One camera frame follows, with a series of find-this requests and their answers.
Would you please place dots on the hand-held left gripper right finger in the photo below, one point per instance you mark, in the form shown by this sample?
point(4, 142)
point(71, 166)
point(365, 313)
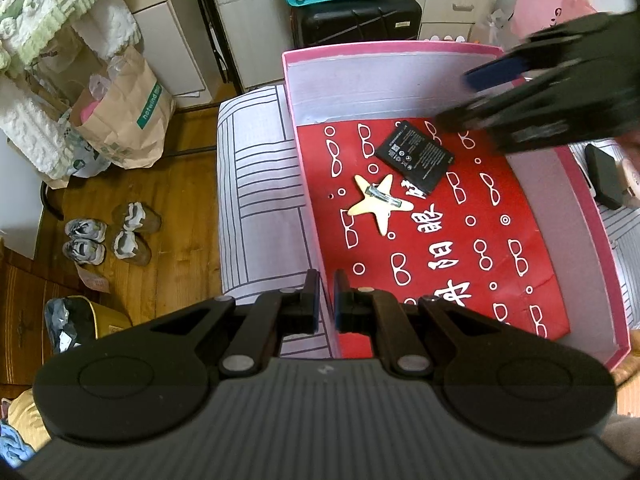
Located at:
point(341, 300)

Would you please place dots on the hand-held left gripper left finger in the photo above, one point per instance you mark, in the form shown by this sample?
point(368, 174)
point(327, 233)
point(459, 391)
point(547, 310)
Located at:
point(311, 300)

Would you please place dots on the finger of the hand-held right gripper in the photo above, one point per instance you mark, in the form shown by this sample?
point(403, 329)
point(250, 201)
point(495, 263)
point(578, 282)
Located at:
point(480, 110)
point(495, 72)

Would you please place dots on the black phone battery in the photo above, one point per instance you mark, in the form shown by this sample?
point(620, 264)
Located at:
point(415, 157)

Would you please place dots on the cream star hair clip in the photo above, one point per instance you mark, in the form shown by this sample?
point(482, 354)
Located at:
point(377, 207)

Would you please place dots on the pink cardboard box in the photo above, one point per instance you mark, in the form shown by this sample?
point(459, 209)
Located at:
point(575, 200)

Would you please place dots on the black rectangular case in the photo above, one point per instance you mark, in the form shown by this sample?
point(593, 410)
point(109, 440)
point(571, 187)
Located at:
point(605, 175)

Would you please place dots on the pink plastic bag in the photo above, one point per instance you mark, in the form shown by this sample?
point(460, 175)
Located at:
point(550, 2)

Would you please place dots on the red printed paper sheet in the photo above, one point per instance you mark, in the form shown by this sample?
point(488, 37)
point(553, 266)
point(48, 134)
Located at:
point(450, 260)

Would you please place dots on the striped white bed sheet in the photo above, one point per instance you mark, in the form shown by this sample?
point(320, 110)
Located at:
point(260, 185)

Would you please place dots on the black hard suitcase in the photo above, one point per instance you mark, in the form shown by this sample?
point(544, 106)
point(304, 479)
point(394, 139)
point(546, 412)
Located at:
point(355, 17)

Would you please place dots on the brown fleece slipper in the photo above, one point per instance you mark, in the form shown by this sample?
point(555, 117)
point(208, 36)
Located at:
point(131, 247)
point(137, 217)

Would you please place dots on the yellow waste bin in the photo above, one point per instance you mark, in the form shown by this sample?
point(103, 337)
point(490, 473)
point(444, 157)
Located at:
point(107, 320)

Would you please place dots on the grey white sneaker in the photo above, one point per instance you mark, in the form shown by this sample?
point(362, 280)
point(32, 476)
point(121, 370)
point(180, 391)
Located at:
point(85, 229)
point(82, 251)

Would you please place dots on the brown paper bag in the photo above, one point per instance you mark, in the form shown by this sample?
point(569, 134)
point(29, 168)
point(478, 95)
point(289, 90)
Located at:
point(130, 110)

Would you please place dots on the green white plastic bag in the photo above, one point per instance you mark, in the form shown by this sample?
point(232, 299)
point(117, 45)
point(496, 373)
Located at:
point(82, 152)

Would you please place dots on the white fluffy garment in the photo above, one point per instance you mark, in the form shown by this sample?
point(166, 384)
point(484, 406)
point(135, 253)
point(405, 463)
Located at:
point(30, 125)

